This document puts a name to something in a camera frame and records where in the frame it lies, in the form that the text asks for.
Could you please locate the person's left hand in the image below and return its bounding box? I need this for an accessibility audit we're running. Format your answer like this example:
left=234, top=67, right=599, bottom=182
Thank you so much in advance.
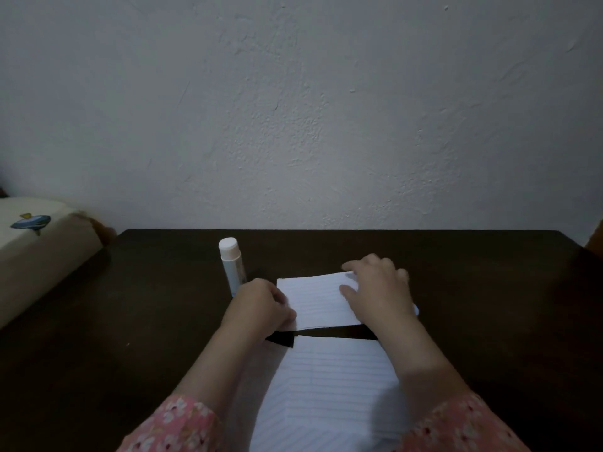
left=219, top=278, right=298, bottom=345

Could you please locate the person's right hand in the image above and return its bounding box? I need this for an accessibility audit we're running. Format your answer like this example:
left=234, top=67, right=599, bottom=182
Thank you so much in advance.
left=339, top=254, right=418, bottom=337

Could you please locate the white panda print glue stick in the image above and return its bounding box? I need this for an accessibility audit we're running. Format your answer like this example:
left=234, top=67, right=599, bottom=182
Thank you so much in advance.
left=218, top=237, right=247, bottom=298

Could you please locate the person's left forearm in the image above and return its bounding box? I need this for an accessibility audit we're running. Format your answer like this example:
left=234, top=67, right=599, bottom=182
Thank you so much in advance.
left=117, top=324, right=264, bottom=452

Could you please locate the person's right forearm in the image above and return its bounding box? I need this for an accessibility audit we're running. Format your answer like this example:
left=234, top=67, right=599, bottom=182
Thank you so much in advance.
left=376, top=320, right=531, bottom=452

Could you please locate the brown wooden furniture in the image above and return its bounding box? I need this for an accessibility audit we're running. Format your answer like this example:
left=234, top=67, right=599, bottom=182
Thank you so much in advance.
left=585, top=218, right=603, bottom=259

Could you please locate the beige mattress with whale print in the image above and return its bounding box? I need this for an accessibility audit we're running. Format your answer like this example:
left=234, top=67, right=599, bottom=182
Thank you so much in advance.
left=0, top=197, right=104, bottom=330

